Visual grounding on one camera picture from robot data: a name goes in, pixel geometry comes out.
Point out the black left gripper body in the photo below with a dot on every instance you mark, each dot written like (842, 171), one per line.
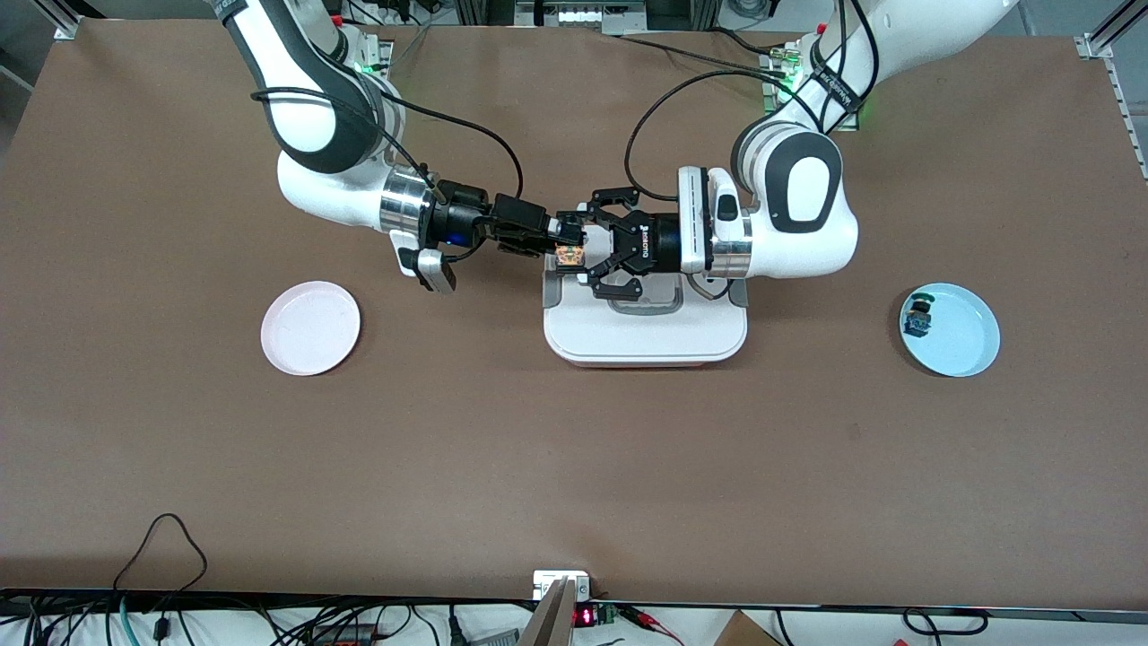
(653, 242)

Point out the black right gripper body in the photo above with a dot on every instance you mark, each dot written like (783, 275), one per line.
(456, 220)

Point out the orange push-button switch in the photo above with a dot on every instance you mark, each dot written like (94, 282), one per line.
(569, 257)

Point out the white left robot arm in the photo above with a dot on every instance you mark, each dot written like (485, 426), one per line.
(807, 242)

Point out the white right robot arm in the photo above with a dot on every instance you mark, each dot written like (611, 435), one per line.
(305, 126)

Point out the white lunch box grey clips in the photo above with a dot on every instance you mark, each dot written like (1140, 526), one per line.
(646, 341)

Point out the pink round plate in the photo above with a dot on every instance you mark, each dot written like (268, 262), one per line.
(310, 328)

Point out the metal equipment rack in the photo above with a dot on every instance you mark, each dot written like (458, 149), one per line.
(578, 16)

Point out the small white socket block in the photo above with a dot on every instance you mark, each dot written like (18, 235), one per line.
(547, 583)

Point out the light blue round plate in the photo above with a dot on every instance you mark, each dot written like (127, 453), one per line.
(973, 309)

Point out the red LED display module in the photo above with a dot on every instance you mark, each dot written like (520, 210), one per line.
(587, 616)

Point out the brown cardboard box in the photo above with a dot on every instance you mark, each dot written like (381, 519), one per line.
(744, 632)

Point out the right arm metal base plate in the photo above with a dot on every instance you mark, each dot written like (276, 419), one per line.
(381, 54)

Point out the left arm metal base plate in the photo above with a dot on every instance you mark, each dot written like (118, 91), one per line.
(769, 94)

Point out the green push-button switch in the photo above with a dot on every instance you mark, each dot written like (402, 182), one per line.
(917, 316)

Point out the aluminium frame corner profile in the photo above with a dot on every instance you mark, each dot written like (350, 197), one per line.
(67, 25)

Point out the aluminium frame rail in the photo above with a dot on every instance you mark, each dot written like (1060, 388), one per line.
(1099, 45)

